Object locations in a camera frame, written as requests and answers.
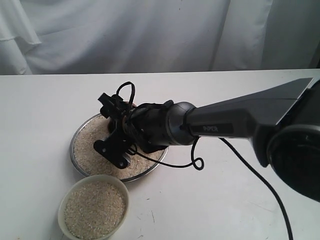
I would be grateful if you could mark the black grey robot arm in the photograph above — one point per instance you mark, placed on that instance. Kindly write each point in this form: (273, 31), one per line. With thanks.
(282, 123)

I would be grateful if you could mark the brown wooden cup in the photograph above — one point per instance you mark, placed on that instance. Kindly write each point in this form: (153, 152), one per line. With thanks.
(118, 112)

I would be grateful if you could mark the round metal tray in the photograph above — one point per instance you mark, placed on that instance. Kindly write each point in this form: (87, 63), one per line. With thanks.
(82, 150)

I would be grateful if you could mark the white ceramic bowl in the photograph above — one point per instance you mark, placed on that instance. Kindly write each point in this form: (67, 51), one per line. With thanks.
(106, 178)

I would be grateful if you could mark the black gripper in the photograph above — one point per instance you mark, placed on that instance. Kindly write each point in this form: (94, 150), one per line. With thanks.
(127, 135)

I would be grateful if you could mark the white backdrop curtain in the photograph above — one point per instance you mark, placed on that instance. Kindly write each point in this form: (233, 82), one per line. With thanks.
(153, 36)

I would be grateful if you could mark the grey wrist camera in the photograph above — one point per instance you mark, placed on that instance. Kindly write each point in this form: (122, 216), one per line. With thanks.
(128, 154)

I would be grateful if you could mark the rice in white bowl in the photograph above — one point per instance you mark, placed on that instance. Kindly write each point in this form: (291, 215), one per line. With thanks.
(94, 210)

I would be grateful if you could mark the rice in metal tray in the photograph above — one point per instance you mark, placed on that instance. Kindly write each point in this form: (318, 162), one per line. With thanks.
(85, 152)

